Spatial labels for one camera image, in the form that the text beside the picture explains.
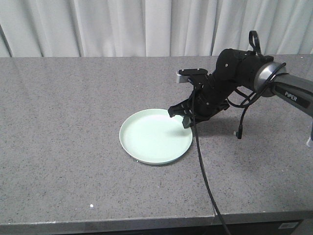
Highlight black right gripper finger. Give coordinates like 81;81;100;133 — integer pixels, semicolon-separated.
168;99;191;118
182;116;190;128

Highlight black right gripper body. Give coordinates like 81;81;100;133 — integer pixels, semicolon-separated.
188;72;236;120

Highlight mint green round plate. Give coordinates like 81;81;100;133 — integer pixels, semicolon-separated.
119;109;193;165

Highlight black and grey right robot arm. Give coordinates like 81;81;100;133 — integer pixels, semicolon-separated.
168;49;313;128

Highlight white pleated curtain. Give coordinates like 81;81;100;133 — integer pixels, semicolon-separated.
0;0;313;57

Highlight black camera cable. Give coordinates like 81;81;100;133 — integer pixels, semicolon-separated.
187;78;232;235

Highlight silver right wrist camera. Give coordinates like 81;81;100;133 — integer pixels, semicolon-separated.
176;69;208;83

